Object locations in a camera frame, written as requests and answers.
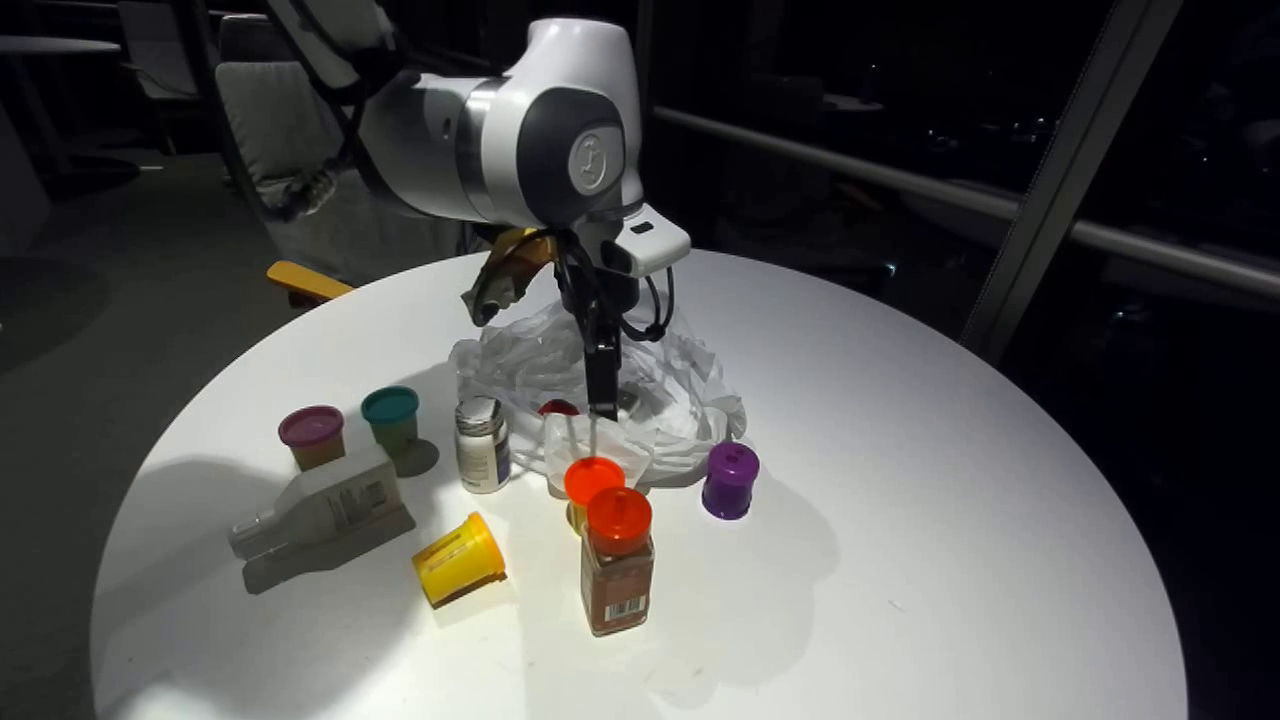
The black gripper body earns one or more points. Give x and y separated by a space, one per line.
594 301

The small red cap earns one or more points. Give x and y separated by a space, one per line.
558 405

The magenta lid dough tub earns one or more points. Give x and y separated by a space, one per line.
313 435

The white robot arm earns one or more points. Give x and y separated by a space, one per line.
507 124

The purple lid dough tub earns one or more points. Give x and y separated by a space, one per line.
729 480

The orange lid yellow tub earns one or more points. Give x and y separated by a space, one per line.
589 480

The white plastic bag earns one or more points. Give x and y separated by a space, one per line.
667 401

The teal lid dough tub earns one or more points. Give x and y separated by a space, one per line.
389 417

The red lid spice jar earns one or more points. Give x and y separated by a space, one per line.
618 568

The yellow dough tub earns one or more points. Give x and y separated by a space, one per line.
462 561

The slanted metal frame post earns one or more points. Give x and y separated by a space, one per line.
1065 174

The long horizontal metal railing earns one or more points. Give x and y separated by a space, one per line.
961 203

